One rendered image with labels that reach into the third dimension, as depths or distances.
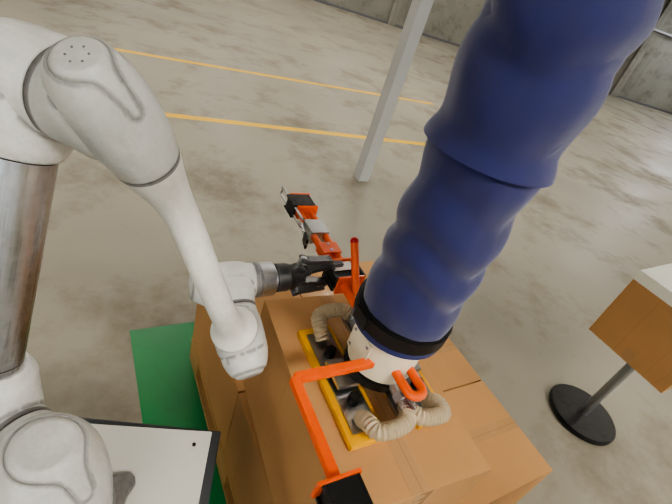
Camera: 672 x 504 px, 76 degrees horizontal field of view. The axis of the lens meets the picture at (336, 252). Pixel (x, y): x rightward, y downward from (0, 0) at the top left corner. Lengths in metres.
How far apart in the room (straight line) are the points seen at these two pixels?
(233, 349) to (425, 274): 0.43
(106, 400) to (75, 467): 1.36
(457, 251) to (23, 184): 0.68
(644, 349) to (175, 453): 2.06
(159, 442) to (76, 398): 1.12
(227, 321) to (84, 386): 1.42
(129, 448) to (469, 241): 0.84
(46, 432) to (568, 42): 0.93
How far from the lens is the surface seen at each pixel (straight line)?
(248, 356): 0.97
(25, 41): 0.70
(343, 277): 1.16
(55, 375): 2.30
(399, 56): 4.04
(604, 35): 0.68
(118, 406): 2.17
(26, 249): 0.81
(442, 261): 0.80
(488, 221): 0.77
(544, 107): 0.68
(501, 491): 1.71
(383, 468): 1.05
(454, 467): 1.13
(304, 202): 1.43
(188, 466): 1.10
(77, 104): 0.59
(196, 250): 0.81
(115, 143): 0.61
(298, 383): 0.91
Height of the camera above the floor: 1.81
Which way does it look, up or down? 34 degrees down
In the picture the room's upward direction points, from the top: 19 degrees clockwise
